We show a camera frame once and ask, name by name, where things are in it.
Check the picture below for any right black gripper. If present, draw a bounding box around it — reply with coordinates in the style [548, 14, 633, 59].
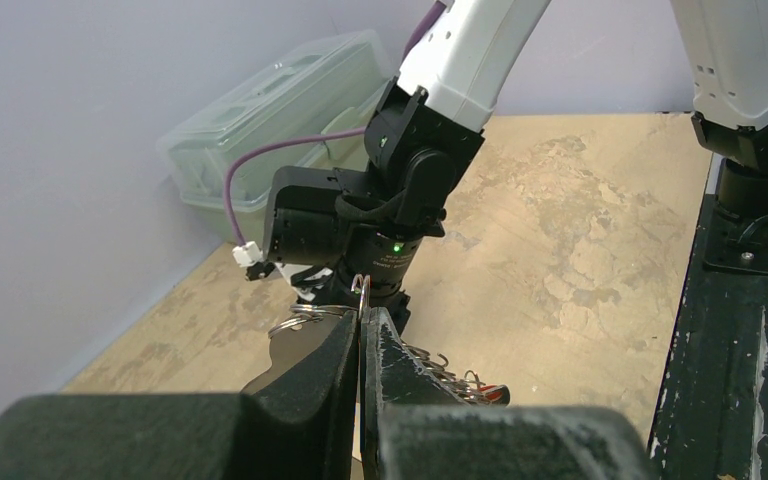
[263, 166, 411, 331]

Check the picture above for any green plastic storage box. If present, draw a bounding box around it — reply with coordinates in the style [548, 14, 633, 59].
[156, 30, 392, 243]

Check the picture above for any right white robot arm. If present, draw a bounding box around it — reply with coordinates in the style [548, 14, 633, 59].
[232, 1, 768, 329]

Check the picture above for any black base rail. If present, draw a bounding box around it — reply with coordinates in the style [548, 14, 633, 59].
[648, 195, 768, 479]

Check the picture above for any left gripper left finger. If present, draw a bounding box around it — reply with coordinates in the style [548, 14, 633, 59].
[0, 313, 359, 479]

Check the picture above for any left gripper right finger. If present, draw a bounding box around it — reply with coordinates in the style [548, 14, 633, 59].
[359, 308, 656, 479]

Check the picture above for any silver foot-shaped keyring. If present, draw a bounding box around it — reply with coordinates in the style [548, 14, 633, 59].
[242, 274, 511, 407]

